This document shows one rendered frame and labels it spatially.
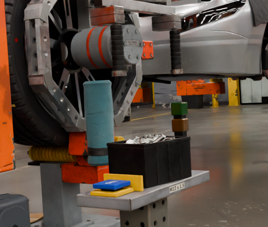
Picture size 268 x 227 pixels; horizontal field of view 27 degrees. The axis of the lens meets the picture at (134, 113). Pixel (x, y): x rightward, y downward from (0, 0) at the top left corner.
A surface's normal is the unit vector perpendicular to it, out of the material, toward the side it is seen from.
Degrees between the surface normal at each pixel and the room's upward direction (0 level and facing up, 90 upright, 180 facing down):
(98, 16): 90
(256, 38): 91
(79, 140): 80
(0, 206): 68
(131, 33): 90
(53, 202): 90
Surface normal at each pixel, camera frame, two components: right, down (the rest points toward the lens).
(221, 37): 0.11, 0.06
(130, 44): 0.83, -0.02
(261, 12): 0.57, -0.04
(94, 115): -0.25, 0.10
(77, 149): -0.56, -0.10
